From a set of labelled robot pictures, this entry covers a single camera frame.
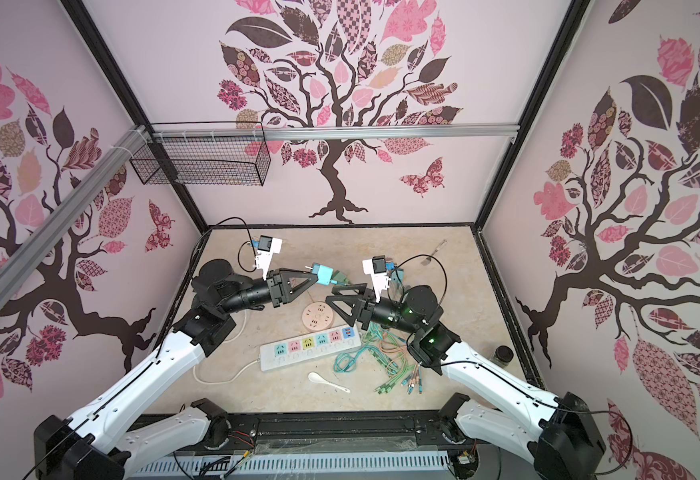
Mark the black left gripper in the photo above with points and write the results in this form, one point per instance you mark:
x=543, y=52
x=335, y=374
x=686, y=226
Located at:
x=280, y=284

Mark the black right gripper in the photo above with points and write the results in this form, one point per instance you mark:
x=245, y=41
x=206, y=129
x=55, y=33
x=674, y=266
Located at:
x=366, y=304

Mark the green USB charger plug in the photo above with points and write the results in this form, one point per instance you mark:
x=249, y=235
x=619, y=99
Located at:
x=339, y=278

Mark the teal USB charger plug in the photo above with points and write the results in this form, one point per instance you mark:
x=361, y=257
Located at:
x=323, y=273

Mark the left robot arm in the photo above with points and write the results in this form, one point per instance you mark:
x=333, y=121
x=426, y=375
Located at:
x=98, y=441

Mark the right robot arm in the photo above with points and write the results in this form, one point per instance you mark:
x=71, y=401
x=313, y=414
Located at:
x=556, y=434

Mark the round pink power socket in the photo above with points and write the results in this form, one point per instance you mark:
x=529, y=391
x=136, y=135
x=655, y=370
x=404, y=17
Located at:
x=317, y=317

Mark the white multicolour power strip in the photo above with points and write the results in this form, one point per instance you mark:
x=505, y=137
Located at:
x=308, y=347

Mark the metal fork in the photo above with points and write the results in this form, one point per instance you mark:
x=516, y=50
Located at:
x=430, y=257

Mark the white ceramic spoon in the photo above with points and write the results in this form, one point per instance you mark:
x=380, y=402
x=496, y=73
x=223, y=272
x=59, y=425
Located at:
x=316, y=378

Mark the glass jar black lid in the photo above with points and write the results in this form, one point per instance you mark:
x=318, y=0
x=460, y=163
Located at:
x=503, y=356

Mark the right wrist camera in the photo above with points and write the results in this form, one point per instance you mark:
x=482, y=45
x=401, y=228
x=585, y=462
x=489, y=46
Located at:
x=380, y=271

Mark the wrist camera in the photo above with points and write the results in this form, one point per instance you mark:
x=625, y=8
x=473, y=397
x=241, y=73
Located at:
x=380, y=271
x=266, y=247

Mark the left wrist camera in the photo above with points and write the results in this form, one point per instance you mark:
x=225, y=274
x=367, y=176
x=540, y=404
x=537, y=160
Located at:
x=266, y=247

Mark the black wire basket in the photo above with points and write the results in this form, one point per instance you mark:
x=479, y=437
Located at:
x=219, y=153

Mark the aluminium rail left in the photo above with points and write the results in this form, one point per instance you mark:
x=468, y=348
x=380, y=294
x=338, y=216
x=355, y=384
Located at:
x=31, y=253

